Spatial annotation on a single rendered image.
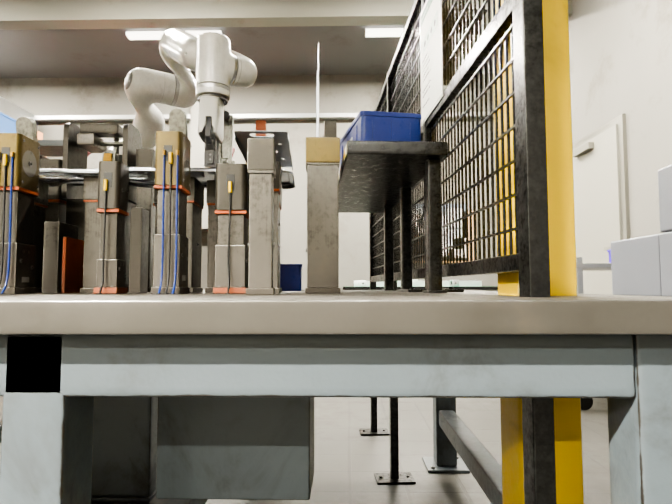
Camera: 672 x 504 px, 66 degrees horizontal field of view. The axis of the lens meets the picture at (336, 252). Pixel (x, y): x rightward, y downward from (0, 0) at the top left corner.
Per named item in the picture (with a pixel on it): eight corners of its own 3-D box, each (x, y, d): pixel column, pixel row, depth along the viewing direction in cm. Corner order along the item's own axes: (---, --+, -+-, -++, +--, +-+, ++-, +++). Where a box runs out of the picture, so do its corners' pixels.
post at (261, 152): (245, 295, 94) (247, 137, 96) (248, 294, 99) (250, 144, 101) (273, 295, 94) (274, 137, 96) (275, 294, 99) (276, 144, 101)
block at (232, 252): (209, 296, 107) (211, 160, 109) (219, 295, 119) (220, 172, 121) (244, 295, 108) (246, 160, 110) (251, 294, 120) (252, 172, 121)
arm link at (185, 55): (218, 73, 160) (256, 95, 138) (166, 60, 151) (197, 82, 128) (224, 43, 157) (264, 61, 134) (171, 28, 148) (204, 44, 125)
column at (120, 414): (101, 469, 205) (106, 300, 209) (179, 469, 204) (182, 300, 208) (58, 501, 174) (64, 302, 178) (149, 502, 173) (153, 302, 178)
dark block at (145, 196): (132, 291, 150) (135, 148, 153) (140, 291, 157) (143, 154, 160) (150, 291, 150) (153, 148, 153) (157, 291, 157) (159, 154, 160)
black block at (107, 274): (86, 296, 109) (90, 157, 111) (105, 295, 119) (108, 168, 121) (112, 295, 109) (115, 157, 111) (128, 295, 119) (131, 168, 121)
